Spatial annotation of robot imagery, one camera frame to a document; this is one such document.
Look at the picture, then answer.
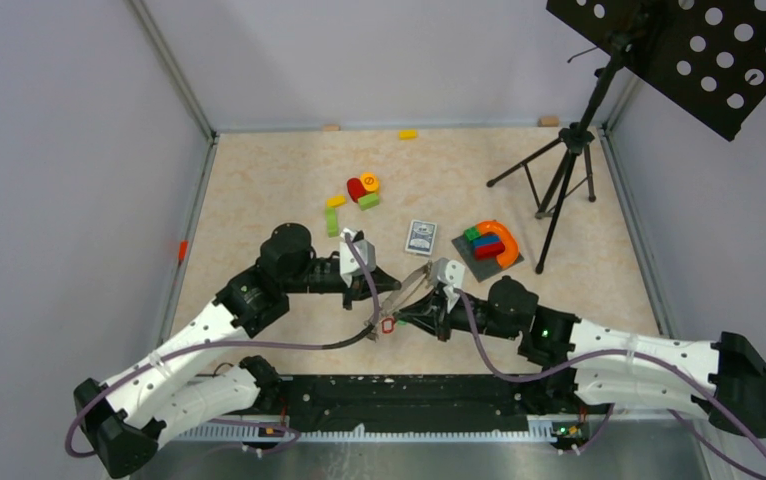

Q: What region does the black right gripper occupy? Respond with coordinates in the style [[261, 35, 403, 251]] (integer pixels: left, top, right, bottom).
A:
[[398, 285, 520, 342]]

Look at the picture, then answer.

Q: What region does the perforated metal keyring plate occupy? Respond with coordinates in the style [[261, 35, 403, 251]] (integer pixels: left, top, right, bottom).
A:
[[365, 261, 433, 342]]

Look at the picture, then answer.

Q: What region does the red key tag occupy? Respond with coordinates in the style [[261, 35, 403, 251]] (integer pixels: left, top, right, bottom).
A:
[[381, 317, 396, 334]]

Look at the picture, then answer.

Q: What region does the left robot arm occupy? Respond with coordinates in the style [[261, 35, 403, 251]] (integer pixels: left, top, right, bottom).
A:
[[64, 223, 401, 479]]

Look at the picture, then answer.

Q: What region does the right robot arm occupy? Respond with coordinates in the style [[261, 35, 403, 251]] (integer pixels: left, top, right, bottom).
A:
[[394, 276, 766, 439]]

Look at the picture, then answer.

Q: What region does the playing card deck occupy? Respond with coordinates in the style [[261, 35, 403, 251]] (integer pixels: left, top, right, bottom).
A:
[[404, 220, 438, 256]]

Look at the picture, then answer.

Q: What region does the grey lego baseplate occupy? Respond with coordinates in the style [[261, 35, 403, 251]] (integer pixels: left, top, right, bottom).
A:
[[452, 233, 523, 282]]

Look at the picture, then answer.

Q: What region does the green rectangular block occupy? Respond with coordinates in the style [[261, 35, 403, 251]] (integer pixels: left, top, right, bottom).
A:
[[357, 192, 380, 211]]

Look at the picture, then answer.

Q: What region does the red lego brick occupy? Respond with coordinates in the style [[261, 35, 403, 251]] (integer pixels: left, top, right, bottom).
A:
[[473, 242, 506, 260]]

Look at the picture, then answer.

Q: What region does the green lego brick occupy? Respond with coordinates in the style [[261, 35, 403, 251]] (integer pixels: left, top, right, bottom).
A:
[[463, 226, 482, 242]]

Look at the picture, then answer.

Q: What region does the yellow rectangular block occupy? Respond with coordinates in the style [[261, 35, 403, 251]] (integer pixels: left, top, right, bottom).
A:
[[325, 195, 347, 208]]

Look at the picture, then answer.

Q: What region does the red cylinder block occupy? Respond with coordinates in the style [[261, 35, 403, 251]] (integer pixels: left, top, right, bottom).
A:
[[346, 177, 367, 203]]

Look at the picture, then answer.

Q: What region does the blue lego brick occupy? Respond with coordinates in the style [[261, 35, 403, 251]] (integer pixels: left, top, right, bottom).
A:
[[471, 234, 503, 249]]

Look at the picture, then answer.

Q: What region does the orange curved lego tube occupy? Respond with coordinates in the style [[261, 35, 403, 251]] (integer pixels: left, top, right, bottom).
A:
[[476, 220, 520, 270]]

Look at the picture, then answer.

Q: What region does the orange round block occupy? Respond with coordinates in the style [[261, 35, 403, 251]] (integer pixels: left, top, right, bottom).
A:
[[359, 172, 380, 194]]

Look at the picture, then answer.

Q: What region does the yellow block at far edge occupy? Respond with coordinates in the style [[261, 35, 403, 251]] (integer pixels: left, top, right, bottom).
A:
[[398, 129, 419, 140]]

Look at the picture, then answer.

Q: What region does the black tripod stand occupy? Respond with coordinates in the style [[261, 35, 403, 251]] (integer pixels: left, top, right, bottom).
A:
[[486, 34, 633, 274]]

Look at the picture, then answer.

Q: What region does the black perforated panel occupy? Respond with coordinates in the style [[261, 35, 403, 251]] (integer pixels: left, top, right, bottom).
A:
[[546, 1, 766, 141]]

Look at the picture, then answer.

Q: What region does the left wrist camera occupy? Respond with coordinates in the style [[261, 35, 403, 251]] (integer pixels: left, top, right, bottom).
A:
[[338, 228, 377, 286]]

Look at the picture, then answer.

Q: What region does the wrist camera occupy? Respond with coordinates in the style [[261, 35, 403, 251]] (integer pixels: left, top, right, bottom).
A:
[[430, 258, 465, 313], [338, 228, 377, 286]]

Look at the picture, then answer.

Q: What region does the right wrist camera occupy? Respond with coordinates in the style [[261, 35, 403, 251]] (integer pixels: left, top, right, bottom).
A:
[[430, 258, 465, 313]]

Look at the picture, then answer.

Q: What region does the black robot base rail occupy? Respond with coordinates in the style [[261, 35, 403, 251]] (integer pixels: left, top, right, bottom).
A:
[[239, 375, 562, 434]]

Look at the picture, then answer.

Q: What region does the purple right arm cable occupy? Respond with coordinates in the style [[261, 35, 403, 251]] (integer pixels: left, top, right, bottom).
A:
[[455, 288, 766, 480]]

